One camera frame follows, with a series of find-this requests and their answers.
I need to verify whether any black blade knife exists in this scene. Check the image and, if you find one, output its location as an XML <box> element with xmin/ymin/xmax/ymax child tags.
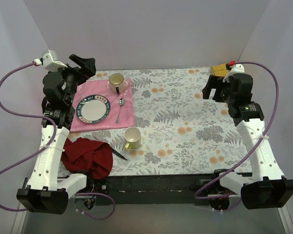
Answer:
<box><xmin>94</xmin><ymin>136</ymin><xmax>127</xmax><ymax>160</ymax></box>

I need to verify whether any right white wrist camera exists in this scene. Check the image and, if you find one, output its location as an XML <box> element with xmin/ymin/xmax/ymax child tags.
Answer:
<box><xmin>223</xmin><ymin>61</ymin><xmax>245</xmax><ymax>83</ymax></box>

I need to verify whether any white plate blue rim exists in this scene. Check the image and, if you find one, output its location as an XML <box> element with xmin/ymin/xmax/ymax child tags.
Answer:
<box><xmin>75</xmin><ymin>94</ymin><xmax>111</xmax><ymax>124</ymax></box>

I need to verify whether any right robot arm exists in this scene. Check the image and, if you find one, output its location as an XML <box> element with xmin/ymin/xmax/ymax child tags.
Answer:
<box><xmin>203</xmin><ymin>73</ymin><xmax>293</xmax><ymax>209</ymax></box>

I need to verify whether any pink placemat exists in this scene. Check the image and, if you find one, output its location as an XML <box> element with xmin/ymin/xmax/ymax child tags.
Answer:
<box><xmin>70</xmin><ymin>78</ymin><xmax>134</xmax><ymax>133</ymax></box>

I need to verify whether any yellow bamboo tray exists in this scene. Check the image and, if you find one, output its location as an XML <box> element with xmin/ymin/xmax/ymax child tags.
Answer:
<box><xmin>210</xmin><ymin>63</ymin><xmax>229</xmax><ymax>77</ymax></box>

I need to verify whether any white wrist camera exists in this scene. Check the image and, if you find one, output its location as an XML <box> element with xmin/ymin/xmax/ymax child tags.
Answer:
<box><xmin>33</xmin><ymin>50</ymin><xmax>68</xmax><ymax>72</ymax></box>
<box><xmin>223</xmin><ymin>61</ymin><xmax>245</xmax><ymax>83</ymax></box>

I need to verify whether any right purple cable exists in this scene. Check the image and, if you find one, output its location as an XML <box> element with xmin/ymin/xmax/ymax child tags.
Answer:
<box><xmin>193</xmin><ymin>61</ymin><xmax>280</xmax><ymax>212</ymax></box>

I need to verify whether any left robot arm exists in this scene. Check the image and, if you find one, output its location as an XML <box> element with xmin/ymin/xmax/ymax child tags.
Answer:
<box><xmin>17</xmin><ymin>52</ymin><xmax>96</xmax><ymax>215</ymax></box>

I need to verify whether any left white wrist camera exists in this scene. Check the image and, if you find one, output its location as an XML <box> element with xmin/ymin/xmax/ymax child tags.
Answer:
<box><xmin>33</xmin><ymin>50</ymin><xmax>68</xmax><ymax>72</ymax></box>

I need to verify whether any silver spoon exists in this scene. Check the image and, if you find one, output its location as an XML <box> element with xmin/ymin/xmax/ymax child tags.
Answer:
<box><xmin>115</xmin><ymin>97</ymin><xmax>126</xmax><ymax>124</ymax></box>

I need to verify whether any dark red cloth napkin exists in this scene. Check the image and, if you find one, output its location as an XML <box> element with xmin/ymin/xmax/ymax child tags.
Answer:
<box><xmin>61</xmin><ymin>138</ymin><xmax>113</xmax><ymax>179</ymax></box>

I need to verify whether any floral tablecloth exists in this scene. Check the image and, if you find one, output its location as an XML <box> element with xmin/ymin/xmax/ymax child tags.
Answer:
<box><xmin>69</xmin><ymin>67</ymin><xmax>247</xmax><ymax>176</ymax></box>

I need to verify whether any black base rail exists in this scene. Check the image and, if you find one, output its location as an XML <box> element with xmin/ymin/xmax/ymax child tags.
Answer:
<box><xmin>94</xmin><ymin>173</ymin><xmax>240</xmax><ymax>209</ymax></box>

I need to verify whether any yellow mug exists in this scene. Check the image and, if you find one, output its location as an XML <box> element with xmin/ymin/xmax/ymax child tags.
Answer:
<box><xmin>124</xmin><ymin>127</ymin><xmax>141</xmax><ymax>151</ymax></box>

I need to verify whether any white mug black handle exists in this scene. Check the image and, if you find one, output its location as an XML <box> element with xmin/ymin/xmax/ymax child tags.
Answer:
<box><xmin>108</xmin><ymin>73</ymin><xmax>126</xmax><ymax>94</ymax></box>

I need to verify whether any purple cable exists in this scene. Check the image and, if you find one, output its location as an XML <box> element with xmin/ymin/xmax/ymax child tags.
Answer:
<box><xmin>193</xmin><ymin>61</ymin><xmax>280</xmax><ymax>212</ymax></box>
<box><xmin>0</xmin><ymin>61</ymin><xmax>116</xmax><ymax>220</ymax></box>

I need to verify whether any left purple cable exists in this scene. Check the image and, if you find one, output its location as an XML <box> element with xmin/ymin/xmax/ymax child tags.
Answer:
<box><xmin>0</xmin><ymin>61</ymin><xmax>116</xmax><ymax>220</ymax></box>

